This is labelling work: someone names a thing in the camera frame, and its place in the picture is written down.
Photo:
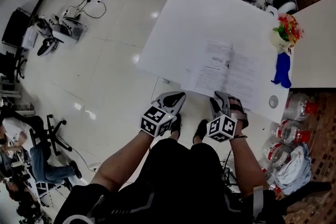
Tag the large white leaning board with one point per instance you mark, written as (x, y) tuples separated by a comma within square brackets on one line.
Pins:
[(315, 42)]

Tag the black rectangular panel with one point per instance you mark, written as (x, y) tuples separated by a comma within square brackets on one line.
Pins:
[(15, 29)]

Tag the person's left black shoe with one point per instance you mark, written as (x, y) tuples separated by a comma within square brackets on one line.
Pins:
[(176, 124)]

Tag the white round helmet device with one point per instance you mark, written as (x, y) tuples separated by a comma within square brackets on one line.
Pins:
[(287, 8)]

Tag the pale blue cloth bundle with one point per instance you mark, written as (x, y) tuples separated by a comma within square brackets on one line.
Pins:
[(296, 168)]

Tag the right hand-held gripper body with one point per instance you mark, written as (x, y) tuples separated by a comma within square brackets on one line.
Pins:
[(221, 128)]

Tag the artificial flowers white pot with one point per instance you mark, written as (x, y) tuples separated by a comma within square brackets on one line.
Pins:
[(287, 27)]

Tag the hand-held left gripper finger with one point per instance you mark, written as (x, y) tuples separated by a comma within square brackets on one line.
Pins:
[(164, 97), (177, 107)]

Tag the clear plastic bottle red cap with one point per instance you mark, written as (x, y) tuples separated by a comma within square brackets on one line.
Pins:
[(277, 154), (269, 178), (298, 106), (288, 131)]

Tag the round grey desk grommet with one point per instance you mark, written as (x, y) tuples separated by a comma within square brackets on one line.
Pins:
[(273, 101)]

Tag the person's right black shoe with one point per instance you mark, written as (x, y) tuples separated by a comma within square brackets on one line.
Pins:
[(200, 129)]

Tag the person's left forearm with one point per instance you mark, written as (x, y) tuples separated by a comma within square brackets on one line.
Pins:
[(120, 160)]

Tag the person's right forearm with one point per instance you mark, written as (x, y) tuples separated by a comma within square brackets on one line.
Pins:
[(244, 165)]

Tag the black office chair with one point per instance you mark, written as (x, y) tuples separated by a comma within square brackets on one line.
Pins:
[(50, 133), (10, 65)]

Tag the clear plastic bin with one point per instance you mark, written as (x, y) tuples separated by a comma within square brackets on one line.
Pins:
[(73, 31)]

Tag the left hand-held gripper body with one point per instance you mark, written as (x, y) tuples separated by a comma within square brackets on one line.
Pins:
[(155, 122)]

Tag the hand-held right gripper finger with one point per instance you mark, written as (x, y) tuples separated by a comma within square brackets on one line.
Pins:
[(215, 105), (226, 103)]

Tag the dark brown flat box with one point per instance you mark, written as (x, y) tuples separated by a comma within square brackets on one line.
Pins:
[(309, 189)]

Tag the white paperback book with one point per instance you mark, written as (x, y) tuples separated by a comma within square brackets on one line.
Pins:
[(236, 73)]

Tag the person's black clothing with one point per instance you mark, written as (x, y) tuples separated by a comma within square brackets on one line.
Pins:
[(178, 178)]

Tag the person's black shoe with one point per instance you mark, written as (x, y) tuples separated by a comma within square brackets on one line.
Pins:
[(200, 129), (176, 124)]

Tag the white box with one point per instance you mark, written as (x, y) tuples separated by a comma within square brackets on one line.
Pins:
[(30, 38)]

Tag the person's right hand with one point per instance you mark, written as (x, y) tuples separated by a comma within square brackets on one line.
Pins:
[(239, 112)]

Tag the black wrist band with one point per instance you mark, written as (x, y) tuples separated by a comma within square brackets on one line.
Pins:
[(240, 136)]

